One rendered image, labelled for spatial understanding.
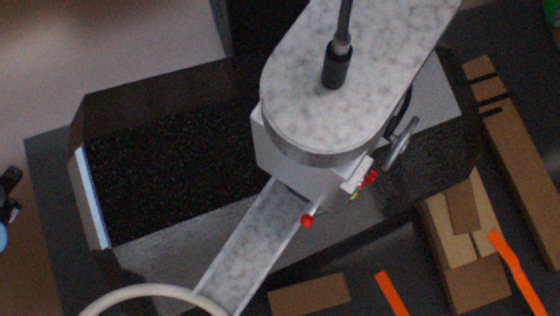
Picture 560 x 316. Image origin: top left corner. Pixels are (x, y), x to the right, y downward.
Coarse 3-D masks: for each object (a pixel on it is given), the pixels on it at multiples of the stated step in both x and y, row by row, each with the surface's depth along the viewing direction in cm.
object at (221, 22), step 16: (224, 0) 235; (240, 0) 234; (256, 0) 238; (272, 0) 244; (288, 0) 248; (304, 0) 253; (224, 16) 263; (240, 16) 247; (256, 16) 251; (272, 16) 258; (288, 16) 262; (224, 32) 295; (240, 32) 261; (256, 32) 266; (272, 32) 272; (224, 48) 293; (240, 48) 276; (256, 48) 281
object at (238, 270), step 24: (264, 192) 167; (288, 192) 172; (264, 216) 170; (288, 216) 171; (240, 240) 168; (264, 240) 169; (288, 240) 165; (216, 264) 162; (240, 264) 167; (264, 264) 167; (216, 288) 165; (240, 288) 165; (240, 312) 160
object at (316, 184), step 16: (256, 112) 128; (256, 128) 132; (384, 128) 132; (256, 144) 146; (272, 144) 136; (272, 160) 150; (288, 160) 140; (288, 176) 155; (304, 176) 145; (320, 176) 135; (336, 176) 127; (352, 176) 127; (304, 192) 161; (320, 192) 149; (336, 192) 139
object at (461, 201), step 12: (468, 180) 262; (456, 192) 261; (468, 192) 261; (456, 204) 260; (468, 204) 260; (456, 216) 258; (468, 216) 259; (456, 228) 257; (468, 228) 257; (480, 228) 258
